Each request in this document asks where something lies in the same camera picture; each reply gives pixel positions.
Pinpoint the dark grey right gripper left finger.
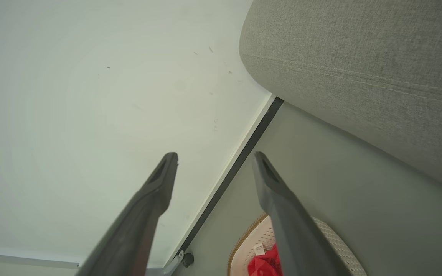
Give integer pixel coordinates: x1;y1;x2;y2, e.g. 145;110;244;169
76;152;178;276

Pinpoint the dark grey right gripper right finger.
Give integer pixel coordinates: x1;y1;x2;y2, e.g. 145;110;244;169
252;151;352;276

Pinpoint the red and white garment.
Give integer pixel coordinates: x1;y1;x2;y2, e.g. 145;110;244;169
247;243;283;276

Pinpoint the grey fabric sofa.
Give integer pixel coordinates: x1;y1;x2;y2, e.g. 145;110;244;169
239;0;442;196

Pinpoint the white perforated laundry basket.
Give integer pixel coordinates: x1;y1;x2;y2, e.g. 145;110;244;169
228;213;368;276

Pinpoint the dark baseboard strip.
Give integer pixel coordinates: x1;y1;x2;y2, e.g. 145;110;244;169
176;97;284;256

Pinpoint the grey metal bracket with caster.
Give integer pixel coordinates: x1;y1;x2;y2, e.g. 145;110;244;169
146;250;195;276

